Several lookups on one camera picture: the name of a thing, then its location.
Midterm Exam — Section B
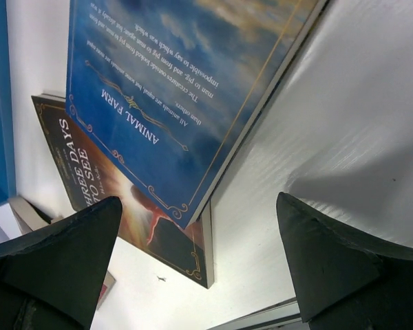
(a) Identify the blue Animal Farm book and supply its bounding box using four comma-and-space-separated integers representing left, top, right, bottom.
66, 1, 325, 227

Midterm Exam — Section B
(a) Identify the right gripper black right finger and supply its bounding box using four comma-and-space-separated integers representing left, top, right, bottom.
276, 192, 413, 329

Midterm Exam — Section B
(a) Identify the red bordered cream book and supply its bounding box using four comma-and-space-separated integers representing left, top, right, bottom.
96, 271, 116, 309

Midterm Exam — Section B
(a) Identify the dark sunset paperback book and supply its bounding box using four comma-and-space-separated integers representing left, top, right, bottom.
8, 196, 63, 235

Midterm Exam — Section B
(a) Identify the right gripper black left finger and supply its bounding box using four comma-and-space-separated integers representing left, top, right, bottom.
0, 197, 123, 329

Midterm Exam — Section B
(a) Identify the Three Days To See book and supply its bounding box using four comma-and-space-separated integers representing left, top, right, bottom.
32, 93, 215, 289

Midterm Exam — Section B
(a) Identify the aluminium mounting rail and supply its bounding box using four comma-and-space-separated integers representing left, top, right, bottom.
212, 298, 301, 330

